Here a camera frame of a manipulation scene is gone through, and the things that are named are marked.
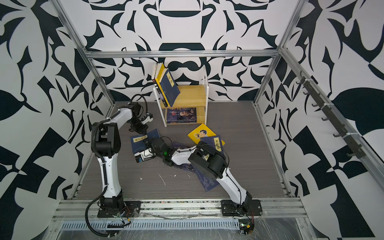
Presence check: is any purple portrait book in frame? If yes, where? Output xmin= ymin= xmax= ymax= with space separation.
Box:
xmin=166 ymin=108 xmax=197 ymax=124
xmin=171 ymin=142 xmax=196 ymax=173

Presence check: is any blue book yellow label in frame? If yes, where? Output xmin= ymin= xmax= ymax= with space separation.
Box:
xmin=201 ymin=135 xmax=225 ymax=153
xmin=162 ymin=68 xmax=180 ymax=107
xmin=194 ymin=167 xmax=219 ymax=192

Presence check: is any large yellow book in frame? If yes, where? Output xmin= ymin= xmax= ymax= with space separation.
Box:
xmin=154 ymin=63 xmax=171 ymax=107

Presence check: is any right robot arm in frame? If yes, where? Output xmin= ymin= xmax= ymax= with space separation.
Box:
xmin=145 ymin=138 xmax=252 ymax=213

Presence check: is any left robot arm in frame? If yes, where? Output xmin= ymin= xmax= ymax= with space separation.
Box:
xmin=91 ymin=100 xmax=153 ymax=210

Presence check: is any small yellow cartoon book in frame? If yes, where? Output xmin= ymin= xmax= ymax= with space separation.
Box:
xmin=188 ymin=124 xmax=217 ymax=144

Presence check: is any wooden white-framed bookshelf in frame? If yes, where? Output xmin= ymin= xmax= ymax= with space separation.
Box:
xmin=153 ymin=66 xmax=209 ymax=127

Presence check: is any small green-lit electronics box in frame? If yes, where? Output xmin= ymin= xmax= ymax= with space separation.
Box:
xmin=239 ymin=219 xmax=255 ymax=235

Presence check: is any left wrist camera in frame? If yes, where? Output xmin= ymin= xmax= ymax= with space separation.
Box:
xmin=141 ymin=113 xmax=154 ymax=125

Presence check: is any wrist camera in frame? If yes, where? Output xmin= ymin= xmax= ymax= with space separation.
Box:
xmin=141 ymin=113 xmax=154 ymax=125
xmin=135 ymin=148 xmax=156 ymax=163

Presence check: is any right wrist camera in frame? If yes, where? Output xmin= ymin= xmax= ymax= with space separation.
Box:
xmin=135 ymin=148 xmax=156 ymax=163

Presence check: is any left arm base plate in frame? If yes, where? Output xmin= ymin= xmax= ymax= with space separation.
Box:
xmin=97 ymin=200 xmax=142 ymax=218

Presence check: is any black cable left base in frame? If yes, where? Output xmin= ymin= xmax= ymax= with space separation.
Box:
xmin=84 ymin=185 xmax=133 ymax=238

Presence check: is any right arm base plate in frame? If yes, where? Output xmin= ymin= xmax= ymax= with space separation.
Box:
xmin=221 ymin=200 xmax=263 ymax=217

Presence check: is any aluminium front rail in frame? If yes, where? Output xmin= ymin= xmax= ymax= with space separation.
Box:
xmin=50 ymin=198 xmax=311 ymax=233

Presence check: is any wall hook rail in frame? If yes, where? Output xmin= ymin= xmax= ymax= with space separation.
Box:
xmin=297 ymin=71 xmax=367 ymax=159

